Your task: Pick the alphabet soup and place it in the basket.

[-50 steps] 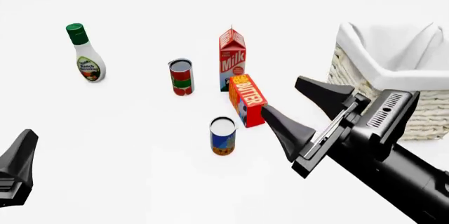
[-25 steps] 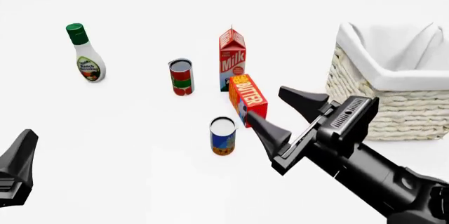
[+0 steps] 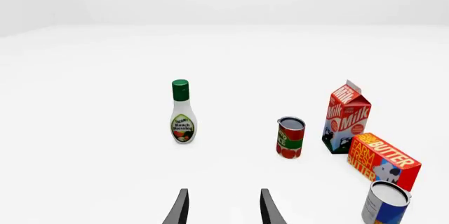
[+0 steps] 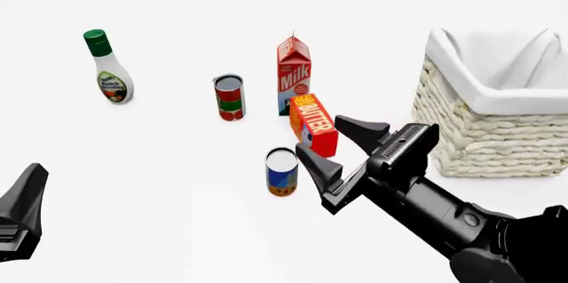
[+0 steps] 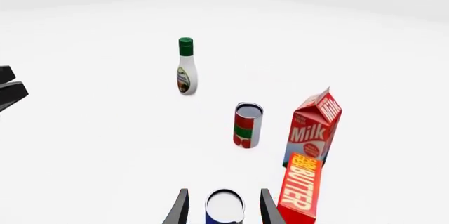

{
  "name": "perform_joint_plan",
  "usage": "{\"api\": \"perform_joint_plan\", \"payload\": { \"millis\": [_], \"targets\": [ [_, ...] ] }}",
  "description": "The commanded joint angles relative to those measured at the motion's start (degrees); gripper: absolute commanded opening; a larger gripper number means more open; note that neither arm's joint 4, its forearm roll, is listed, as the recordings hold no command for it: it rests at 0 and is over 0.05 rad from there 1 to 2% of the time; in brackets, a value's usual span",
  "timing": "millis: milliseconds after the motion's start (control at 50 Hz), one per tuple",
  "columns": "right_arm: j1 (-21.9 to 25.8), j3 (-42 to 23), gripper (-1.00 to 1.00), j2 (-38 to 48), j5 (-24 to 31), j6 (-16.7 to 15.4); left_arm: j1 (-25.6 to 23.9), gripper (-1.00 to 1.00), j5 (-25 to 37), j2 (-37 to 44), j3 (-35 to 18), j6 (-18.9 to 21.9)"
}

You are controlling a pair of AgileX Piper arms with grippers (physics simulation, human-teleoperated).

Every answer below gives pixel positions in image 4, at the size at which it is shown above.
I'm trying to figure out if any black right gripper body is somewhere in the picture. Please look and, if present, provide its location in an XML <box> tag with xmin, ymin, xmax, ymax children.
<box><xmin>319</xmin><ymin>131</ymin><xmax>397</xmax><ymax>216</ymax></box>

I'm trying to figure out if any orange red butter box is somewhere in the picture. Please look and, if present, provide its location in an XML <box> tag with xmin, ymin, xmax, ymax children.
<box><xmin>288</xmin><ymin>92</ymin><xmax>340</xmax><ymax>159</ymax></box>

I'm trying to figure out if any woven cream wicker basket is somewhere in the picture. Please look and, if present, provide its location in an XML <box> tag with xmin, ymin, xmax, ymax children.
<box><xmin>411</xmin><ymin>56</ymin><xmax>568</xmax><ymax>179</ymax></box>

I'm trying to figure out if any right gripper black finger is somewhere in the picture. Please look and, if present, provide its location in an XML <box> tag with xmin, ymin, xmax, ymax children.
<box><xmin>295</xmin><ymin>142</ymin><xmax>344</xmax><ymax>197</ymax></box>
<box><xmin>334</xmin><ymin>114</ymin><xmax>391</xmax><ymax>156</ymax></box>

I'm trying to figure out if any red tomato sauce can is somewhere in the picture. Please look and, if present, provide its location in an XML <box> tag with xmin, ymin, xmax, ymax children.
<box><xmin>212</xmin><ymin>73</ymin><xmax>248</xmax><ymax>122</ymax></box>

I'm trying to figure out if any white cloth basket liner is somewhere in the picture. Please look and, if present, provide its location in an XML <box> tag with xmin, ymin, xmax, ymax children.
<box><xmin>425</xmin><ymin>27</ymin><xmax>568</xmax><ymax>116</ymax></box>

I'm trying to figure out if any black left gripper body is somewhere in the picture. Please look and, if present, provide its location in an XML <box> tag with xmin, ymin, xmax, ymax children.
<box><xmin>0</xmin><ymin>217</ymin><xmax>43</xmax><ymax>263</ymax></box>

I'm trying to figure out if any blue yellow alphabet soup can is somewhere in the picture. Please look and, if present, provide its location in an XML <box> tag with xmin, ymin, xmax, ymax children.
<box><xmin>264</xmin><ymin>146</ymin><xmax>300</xmax><ymax>198</ymax></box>

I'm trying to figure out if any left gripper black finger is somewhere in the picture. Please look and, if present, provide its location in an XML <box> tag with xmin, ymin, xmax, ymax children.
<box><xmin>0</xmin><ymin>162</ymin><xmax>50</xmax><ymax>228</ymax></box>

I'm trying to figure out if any red and white milk carton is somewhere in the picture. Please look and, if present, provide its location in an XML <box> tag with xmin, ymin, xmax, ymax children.
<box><xmin>277</xmin><ymin>31</ymin><xmax>312</xmax><ymax>117</ymax></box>

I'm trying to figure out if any ranch dressing bottle green cap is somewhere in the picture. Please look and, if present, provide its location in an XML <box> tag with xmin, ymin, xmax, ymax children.
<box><xmin>83</xmin><ymin>28</ymin><xmax>135</xmax><ymax>105</ymax></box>

